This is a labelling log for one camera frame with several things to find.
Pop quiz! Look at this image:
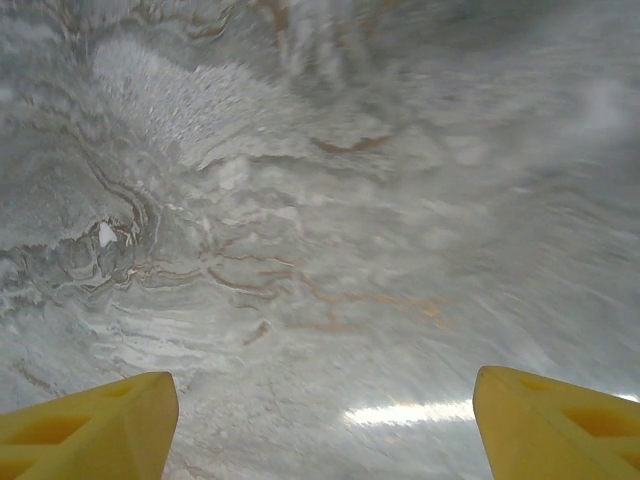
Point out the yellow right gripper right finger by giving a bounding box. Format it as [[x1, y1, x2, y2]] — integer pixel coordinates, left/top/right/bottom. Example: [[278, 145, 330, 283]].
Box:
[[473, 365, 640, 480]]

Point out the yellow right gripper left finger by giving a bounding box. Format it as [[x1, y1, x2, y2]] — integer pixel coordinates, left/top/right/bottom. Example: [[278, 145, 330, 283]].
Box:
[[0, 372, 180, 480]]

